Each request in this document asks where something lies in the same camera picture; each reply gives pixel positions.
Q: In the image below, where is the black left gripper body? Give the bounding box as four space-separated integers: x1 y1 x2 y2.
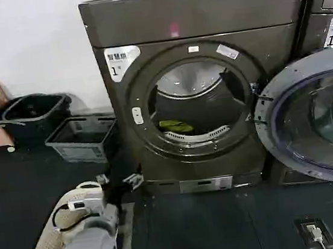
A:
100 180 130 214

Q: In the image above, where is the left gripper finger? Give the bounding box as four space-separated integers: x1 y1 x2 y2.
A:
121 172 146 193
95 173 112 191

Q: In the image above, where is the grey plastic crate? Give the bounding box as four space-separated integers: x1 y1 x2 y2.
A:
42 112 122 171

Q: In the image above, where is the green garment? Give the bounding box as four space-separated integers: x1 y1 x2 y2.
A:
157 116 195 136

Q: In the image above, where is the white perforated laundry basket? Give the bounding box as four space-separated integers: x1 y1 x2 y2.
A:
22 177 125 249

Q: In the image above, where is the black plastic bucket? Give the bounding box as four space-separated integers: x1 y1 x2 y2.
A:
0 89 78 153

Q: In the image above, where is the round glass dryer door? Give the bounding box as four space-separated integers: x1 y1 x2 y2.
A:
246 48 333 197

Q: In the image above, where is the grey dryer with open drum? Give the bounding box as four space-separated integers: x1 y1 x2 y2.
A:
77 0 332 205

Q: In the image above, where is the black floor socket box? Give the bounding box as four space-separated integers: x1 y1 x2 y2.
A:
293 214 333 249

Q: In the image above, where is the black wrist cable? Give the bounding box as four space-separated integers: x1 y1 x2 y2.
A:
49 200 92 234

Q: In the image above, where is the white plug with cable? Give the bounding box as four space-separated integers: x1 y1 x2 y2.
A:
305 222 329 249

